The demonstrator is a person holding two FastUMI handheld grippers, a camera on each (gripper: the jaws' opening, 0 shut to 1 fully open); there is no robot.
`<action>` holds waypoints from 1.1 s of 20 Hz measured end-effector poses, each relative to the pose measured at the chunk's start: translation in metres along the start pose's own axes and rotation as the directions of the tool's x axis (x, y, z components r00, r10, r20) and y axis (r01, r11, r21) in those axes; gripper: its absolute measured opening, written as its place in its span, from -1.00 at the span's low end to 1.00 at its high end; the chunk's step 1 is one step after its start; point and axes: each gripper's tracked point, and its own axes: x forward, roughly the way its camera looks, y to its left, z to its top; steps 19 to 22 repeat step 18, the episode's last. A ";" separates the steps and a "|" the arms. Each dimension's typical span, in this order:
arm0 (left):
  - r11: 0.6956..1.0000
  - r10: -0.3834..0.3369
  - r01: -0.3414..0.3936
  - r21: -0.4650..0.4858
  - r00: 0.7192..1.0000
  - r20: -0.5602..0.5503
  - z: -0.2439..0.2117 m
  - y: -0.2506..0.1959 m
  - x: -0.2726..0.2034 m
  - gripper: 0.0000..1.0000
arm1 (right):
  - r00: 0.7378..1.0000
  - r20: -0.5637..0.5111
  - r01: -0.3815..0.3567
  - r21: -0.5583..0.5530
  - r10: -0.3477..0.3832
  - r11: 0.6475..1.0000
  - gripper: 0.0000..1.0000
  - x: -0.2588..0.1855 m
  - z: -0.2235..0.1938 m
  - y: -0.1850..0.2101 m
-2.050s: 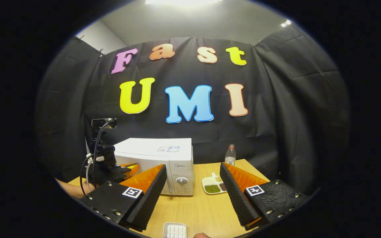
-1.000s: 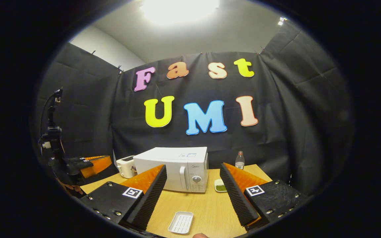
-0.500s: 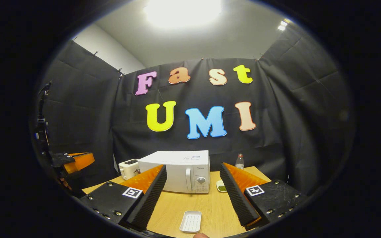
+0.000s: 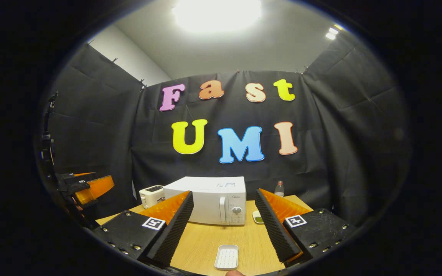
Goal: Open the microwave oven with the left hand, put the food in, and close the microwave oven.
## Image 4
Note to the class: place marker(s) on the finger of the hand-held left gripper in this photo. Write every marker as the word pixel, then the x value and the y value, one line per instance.
pixel 98 188
pixel 84 174

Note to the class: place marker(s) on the white toaster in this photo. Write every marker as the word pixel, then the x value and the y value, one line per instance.
pixel 150 197

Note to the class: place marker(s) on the small ceiling spot lights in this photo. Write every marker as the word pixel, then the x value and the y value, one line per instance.
pixel 331 35

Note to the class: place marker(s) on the bright ceiling light panel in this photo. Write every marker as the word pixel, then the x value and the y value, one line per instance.
pixel 217 13

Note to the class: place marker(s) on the white microwave oven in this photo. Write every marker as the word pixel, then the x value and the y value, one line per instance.
pixel 205 191

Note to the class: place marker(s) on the plastic bottle with red label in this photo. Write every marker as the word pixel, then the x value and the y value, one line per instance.
pixel 279 189

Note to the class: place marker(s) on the white divided dish of beans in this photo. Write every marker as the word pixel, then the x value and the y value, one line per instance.
pixel 258 219

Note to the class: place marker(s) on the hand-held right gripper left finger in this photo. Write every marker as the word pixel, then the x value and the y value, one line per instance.
pixel 175 230

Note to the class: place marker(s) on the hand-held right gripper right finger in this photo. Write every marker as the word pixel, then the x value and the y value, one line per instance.
pixel 272 230

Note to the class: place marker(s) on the small white ribbed tray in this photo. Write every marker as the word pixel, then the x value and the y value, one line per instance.
pixel 226 257

